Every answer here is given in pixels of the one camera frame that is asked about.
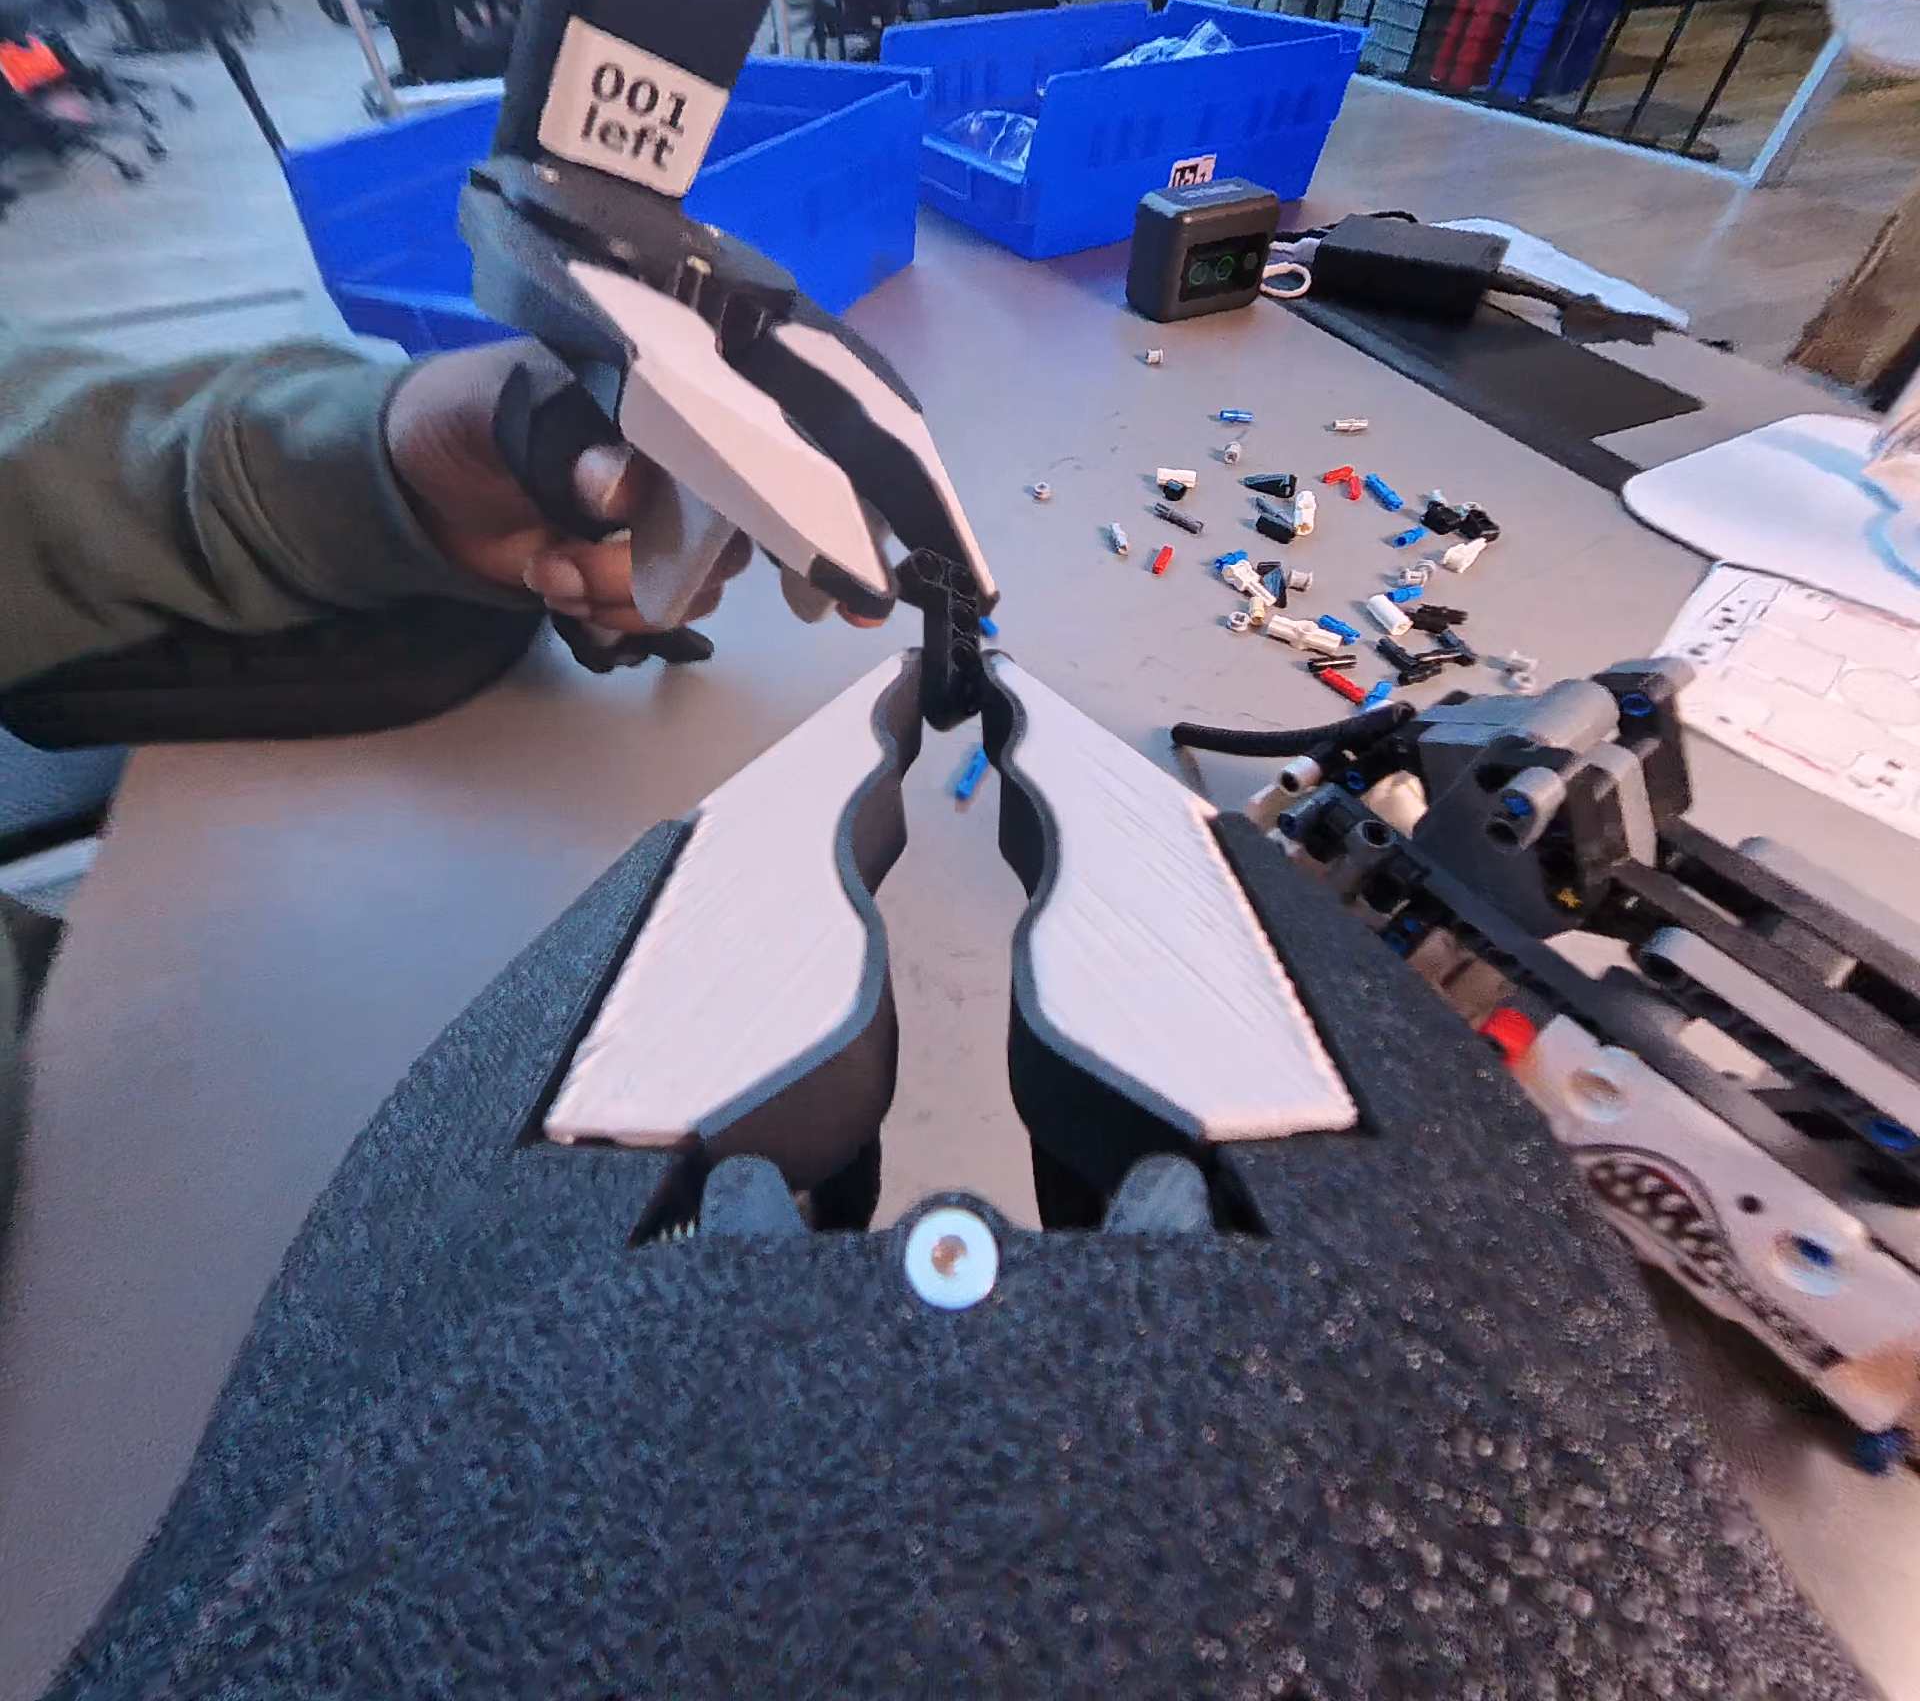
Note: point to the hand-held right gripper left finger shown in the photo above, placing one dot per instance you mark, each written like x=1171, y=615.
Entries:
x=737, y=981

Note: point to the blue connector pin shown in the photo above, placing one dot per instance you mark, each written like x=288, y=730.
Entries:
x=970, y=773

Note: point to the pile of small building parts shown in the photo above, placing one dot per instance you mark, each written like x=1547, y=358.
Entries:
x=1291, y=632

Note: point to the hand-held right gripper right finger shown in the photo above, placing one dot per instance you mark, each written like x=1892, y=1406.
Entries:
x=1186, y=967

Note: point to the brown cardboard box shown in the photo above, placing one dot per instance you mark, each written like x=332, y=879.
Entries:
x=1866, y=323

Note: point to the black power adapter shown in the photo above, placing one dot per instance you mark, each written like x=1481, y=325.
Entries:
x=1411, y=264

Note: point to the black box device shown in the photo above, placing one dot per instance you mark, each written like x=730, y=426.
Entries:
x=1200, y=258

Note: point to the black building beam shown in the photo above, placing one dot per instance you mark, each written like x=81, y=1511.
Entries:
x=955, y=654

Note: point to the toy vehicle chassis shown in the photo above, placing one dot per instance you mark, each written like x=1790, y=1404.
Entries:
x=1561, y=834

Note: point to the white sticker sheet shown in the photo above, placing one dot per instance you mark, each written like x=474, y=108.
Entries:
x=1816, y=684

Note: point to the person's left forearm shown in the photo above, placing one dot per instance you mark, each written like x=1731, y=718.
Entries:
x=181, y=503

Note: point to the white flat board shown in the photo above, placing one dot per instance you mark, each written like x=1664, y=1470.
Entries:
x=1757, y=503

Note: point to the blue plastic bin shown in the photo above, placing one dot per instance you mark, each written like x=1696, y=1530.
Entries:
x=1200, y=157
x=810, y=204

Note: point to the grey desk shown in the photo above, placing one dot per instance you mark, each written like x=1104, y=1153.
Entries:
x=360, y=981

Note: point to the person's left hand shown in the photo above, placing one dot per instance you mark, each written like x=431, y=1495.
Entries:
x=480, y=473

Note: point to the white paper sheets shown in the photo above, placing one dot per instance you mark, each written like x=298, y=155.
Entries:
x=1591, y=278

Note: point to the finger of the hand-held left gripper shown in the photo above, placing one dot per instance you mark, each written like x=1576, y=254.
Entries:
x=870, y=428
x=737, y=443

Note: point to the black desk mat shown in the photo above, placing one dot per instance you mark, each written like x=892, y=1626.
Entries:
x=1501, y=398

